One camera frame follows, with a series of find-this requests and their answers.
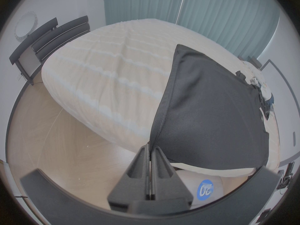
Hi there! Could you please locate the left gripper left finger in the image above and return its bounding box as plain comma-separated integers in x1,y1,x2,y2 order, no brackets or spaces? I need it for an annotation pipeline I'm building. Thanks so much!
107,144,150,208

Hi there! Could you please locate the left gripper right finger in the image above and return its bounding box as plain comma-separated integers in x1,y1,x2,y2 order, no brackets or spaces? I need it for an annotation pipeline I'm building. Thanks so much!
152,147,194,206

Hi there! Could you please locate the black T-shirt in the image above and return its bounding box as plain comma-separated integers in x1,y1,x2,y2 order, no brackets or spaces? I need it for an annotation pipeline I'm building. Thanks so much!
149,44,269,171

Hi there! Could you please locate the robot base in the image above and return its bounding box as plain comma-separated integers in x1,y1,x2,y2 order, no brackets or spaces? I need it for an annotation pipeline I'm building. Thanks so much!
173,169,225,208

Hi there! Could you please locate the bed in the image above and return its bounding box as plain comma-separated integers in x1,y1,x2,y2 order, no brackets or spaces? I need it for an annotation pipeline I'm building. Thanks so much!
41,18,300,178

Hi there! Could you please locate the white printed pillow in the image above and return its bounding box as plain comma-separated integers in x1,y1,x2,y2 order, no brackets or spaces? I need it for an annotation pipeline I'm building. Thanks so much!
242,60,272,98

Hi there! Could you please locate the grey bedside table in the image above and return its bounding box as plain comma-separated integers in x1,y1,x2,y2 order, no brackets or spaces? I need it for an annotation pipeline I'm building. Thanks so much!
247,55,263,69

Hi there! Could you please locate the black chest of drawers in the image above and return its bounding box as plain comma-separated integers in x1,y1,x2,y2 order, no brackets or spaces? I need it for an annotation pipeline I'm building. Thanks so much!
9,15,91,87

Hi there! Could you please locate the blue-green curtain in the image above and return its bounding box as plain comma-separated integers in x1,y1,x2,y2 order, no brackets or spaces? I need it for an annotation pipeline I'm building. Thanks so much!
103,0,187,27
177,0,281,61

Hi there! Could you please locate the round white lamp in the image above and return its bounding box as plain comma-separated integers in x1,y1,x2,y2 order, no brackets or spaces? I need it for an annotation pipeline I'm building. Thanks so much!
15,11,38,41

